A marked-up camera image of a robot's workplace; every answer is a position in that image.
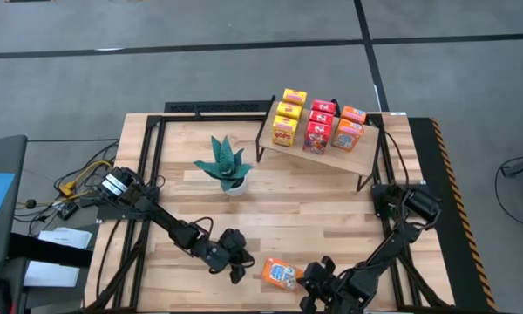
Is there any small Frosted Mini-Wheats box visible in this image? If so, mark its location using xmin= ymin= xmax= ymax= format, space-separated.
xmin=261 ymin=256 xmax=305 ymax=292
xmin=330 ymin=118 xmax=364 ymax=153
xmin=340 ymin=105 xmax=368 ymax=125

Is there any black electronics box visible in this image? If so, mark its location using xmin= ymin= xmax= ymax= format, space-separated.
xmin=55 ymin=201 xmax=80 ymax=221

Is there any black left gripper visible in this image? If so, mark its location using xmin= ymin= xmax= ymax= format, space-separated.
xmin=204 ymin=228 xmax=248 ymax=285

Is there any white paper sheet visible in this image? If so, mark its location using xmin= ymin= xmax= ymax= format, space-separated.
xmin=37 ymin=226 xmax=93 ymax=250
xmin=23 ymin=260 xmax=82 ymax=289

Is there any black aluminium table frame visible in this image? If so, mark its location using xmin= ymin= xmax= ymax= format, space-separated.
xmin=85 ymin=111 xmax=452 ymax=314

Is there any small Froot Loops cereal box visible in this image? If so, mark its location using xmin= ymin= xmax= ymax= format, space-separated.
xmin=310 ymin=99 xmax=337 ymax=115
xmin=308 ymin=109 xmax=335 ymax=126
xmin=302 ymin=120 xmax=333 ymax=155

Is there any black cart bar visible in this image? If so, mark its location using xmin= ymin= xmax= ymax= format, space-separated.
xmin=8 ymin=232 xmax=93 ymax=268

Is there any snake plant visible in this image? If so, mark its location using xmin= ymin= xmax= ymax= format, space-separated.
xmin=193 ymin=134 xmax=256 ymax=198

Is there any wooden shelf with black legs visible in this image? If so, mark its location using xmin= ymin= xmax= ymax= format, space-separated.
xmin=255 ymin=94 xmax=383 ymax=194

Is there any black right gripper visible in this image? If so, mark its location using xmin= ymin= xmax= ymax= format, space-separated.
xmin=299 ymin=256 xmax=354 ymax=313

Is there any black hazard-striped floor mat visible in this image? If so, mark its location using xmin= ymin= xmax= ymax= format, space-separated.
xmin=407 ymin=116 xmax=499 ymax=313

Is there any small Corn Pops cereal box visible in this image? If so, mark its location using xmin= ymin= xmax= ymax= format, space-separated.
xmin=275 ymin=101 xmax=304 ymax=121
xmin=282 ymin=88 xmax=309 ymax=106
xmin=271 ymin=114 xmax=299 ymax=147

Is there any black perforated plate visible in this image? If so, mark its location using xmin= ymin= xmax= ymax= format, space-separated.
xmin=164 ymin=100 xmax=275 ymax=114

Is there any grey cart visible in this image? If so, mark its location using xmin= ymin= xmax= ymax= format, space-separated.
xmin=0 ymin=133 xmax=29 ymax=270

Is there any yellow cable with plug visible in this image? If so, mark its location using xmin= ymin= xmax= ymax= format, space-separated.
xmin=58 ymin=160 xmax=113 ymax=198

